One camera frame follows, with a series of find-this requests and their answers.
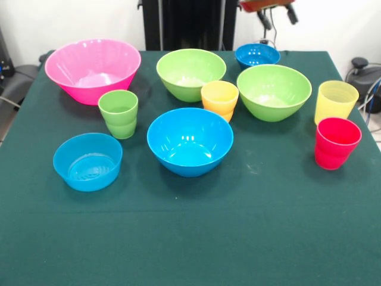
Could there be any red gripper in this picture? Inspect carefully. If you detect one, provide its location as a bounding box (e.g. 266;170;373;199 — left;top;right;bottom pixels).
239;0;299;30

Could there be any small dark blue bowl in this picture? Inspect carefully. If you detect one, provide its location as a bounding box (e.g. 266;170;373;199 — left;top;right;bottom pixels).
234;43;281;68

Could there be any green bowl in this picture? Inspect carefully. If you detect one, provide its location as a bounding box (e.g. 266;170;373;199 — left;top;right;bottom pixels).
236;64;313;123
156;48;227;103

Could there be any translucent yellow cup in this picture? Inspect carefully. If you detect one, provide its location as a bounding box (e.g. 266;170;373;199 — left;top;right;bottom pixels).
314;80;360;126

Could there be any orange cup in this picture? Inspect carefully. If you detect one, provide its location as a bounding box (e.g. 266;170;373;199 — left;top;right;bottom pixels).
200;80;240;123

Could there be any red cup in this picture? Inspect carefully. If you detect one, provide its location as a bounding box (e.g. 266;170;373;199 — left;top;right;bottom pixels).
314;117;363;171

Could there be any green cup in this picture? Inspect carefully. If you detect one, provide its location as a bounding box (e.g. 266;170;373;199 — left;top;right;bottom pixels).
98;89;139;140

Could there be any large pink bowl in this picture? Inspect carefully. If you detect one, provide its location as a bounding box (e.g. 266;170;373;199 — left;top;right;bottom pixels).
44;38;142;106

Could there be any dark green tablecloth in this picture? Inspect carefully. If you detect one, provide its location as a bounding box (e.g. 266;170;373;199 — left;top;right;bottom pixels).
0;49;381;286

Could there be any translucent light blue bowl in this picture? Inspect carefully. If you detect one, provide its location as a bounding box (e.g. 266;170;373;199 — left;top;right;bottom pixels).
52;132;123;192

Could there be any black equipment box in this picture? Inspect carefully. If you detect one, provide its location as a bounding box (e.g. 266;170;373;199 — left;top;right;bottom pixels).
0;26;15;87

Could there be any black wall cable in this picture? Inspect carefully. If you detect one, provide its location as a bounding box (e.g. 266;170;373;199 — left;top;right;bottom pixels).
269;11;279;50

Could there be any black pedestal leg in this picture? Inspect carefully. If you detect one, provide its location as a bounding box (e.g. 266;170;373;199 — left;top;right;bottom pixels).
345;57;381;113

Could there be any bundle of blue cables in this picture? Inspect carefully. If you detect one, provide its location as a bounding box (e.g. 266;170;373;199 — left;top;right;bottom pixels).
357;76;381;133

